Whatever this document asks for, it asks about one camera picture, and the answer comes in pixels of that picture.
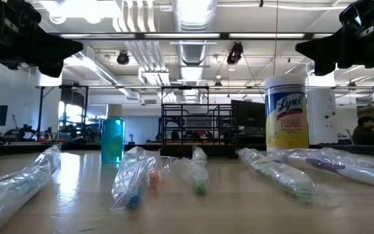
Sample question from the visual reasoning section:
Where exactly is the black metal stand frame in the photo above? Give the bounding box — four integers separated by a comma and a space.
36, 84, 90, 141

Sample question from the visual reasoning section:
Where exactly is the Lysol wipes canister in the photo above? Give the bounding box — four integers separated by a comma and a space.
264, 73, 310, 152

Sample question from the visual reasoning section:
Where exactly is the black wire basket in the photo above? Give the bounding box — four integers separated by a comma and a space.
160, 86, 239, 159

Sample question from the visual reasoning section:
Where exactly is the person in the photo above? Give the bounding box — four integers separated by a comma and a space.
351, 116, 374, 146

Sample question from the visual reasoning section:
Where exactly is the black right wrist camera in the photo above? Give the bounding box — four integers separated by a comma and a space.
338, 0, 374, 33

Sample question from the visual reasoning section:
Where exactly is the silver ventilation duct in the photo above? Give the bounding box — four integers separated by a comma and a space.
173, 0, 218, 68

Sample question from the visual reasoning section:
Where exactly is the white round pillar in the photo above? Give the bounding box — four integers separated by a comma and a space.
306, 71, 339, 146

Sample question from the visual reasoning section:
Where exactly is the black computer monitor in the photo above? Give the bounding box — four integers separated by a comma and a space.
231, 99, 266, 146

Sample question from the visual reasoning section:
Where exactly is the black ceiling spotlight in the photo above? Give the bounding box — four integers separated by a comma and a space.
226, 41, 244, 65
116, 51, 130, 66

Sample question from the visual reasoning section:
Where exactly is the green toothbrush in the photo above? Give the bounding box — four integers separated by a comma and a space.
173, 146, 210, 196
237, 148, 340, 209

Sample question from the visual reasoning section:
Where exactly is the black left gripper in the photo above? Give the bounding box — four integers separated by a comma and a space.
0, 27, 84, 79

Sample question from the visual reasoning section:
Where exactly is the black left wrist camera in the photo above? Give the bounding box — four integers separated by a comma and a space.
0, 0, 42, 33

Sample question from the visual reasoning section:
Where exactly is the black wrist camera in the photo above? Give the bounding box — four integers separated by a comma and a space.
0, 0, 42, 33
338, 0, 374, 33

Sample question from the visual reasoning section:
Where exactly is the teal mouthwash bottle white cap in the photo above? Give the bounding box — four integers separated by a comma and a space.
101, 103, 125, 164

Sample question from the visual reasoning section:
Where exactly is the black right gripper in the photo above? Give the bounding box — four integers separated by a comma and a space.
295, 29, 369, 77

